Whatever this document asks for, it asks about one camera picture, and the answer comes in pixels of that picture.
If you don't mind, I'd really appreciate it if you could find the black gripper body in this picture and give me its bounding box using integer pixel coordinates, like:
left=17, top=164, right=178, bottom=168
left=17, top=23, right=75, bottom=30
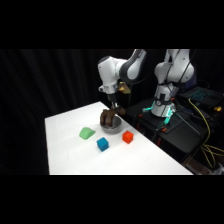
left=107, top=91, right=119, bottom=107

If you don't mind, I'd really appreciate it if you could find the brown plush deer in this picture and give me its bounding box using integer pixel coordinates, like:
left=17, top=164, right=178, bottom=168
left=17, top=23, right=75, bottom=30
left=99, top=106, right=126, bottom=128

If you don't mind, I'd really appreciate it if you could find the grey bowl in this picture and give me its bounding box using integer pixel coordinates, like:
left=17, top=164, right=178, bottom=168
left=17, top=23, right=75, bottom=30
left=101, top=118, right=123, bottom=135

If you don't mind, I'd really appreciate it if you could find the red cube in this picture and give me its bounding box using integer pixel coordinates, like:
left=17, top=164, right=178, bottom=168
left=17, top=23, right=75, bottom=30
left=121, top=130, right=135, bottom=145

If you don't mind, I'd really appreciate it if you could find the green foam block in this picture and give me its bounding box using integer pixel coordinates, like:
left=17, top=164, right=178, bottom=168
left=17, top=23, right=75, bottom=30
left=78, top=126, right=97, bottom=141

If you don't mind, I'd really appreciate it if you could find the blue cube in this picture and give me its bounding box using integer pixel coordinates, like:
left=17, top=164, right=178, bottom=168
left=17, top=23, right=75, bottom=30
left=96, top=137, right=110, bottom=152

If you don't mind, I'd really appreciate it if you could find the black curtain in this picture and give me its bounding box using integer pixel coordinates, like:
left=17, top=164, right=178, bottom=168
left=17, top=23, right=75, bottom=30
left=0, top=49, right=224, bottom=176

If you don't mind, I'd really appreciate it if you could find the black robot stand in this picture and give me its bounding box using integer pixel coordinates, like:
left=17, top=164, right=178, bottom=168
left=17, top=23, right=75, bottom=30
left=128, top=95, right=224, bottom=168

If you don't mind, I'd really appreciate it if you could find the black laptop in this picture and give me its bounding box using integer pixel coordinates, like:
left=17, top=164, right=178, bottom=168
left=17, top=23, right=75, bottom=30
left=180, top=85, right=224, bottom=108

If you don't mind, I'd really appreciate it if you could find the yellow cable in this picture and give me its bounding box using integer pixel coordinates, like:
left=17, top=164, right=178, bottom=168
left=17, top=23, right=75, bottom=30
left=187, top=98, right=224, bottom=169

